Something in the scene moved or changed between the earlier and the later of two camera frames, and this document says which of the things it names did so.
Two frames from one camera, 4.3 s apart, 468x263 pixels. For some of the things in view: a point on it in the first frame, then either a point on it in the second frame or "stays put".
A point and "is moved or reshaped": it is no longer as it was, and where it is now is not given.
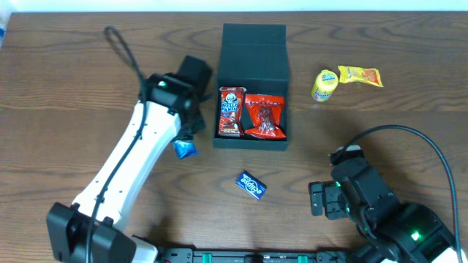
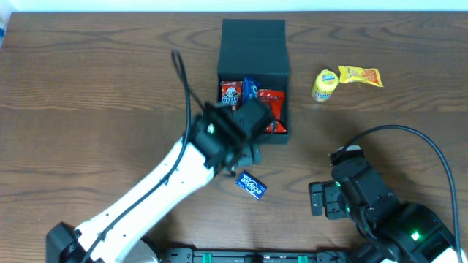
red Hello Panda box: (231, 111) is moved or reshaped
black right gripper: (330, 197) stays put
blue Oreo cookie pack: (185, 148) is moved or reshaped
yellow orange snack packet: (360, 74) stays put
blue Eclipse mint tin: (250, 184) stays put
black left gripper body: (194, 124) -> (245, 156)
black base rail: (173, 255) stays put
